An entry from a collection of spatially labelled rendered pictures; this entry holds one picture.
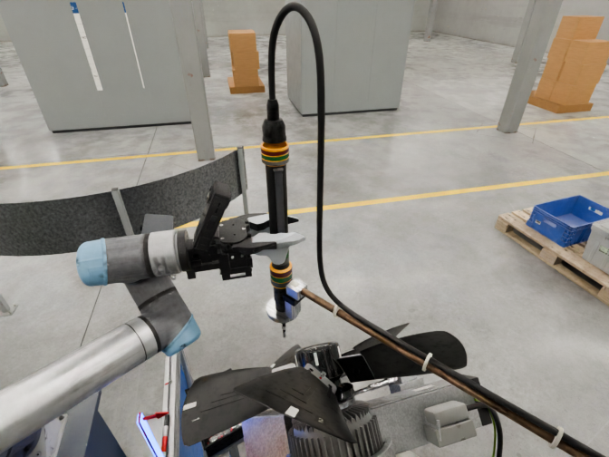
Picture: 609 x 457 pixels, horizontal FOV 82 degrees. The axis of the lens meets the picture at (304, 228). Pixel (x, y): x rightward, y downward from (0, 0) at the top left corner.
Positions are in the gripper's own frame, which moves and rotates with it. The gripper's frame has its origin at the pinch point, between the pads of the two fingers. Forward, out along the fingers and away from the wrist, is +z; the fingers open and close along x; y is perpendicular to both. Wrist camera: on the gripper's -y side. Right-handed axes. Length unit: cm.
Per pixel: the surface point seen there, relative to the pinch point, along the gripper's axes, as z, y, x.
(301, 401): -2.9, 26.7, 17.2
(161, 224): -39, 43, -73
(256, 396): -10.8, 23.1, 16.6
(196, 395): -26, 50, -3
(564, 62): 642, 90, -547
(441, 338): 29.3, 26.5, 10.9
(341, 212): 103, 170, -253
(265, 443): -10, 65, 6
